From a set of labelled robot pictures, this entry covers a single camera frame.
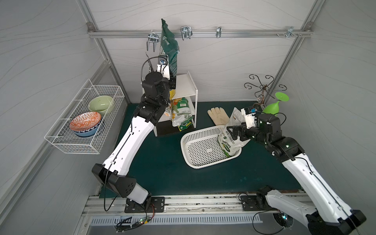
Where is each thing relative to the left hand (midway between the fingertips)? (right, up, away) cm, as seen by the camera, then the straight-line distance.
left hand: (166, 66), depth 62 cm
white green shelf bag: (+4, -19, +26) cm, 32 cm away
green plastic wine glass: (+59, -18, +22) cm, 65 cm away
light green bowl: (-36, -16, +11) cm, 40 cm away
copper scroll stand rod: (+52, -8, +24) cm, 58 cm away
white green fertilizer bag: (+33, -40, +23) cm, 57 cm away
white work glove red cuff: (+32, -22, +49) cm, 62 cm away
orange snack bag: (-2, -19, +22) cm, 29 cm away
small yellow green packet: (+7, -28, +39) cm, 48 cm away
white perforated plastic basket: (+17, -43, +31) cm, 56 cm away
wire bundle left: (-22, -75, +5) cm, 78 cm away
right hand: (+33, -26, +8) cm, 42 cm away
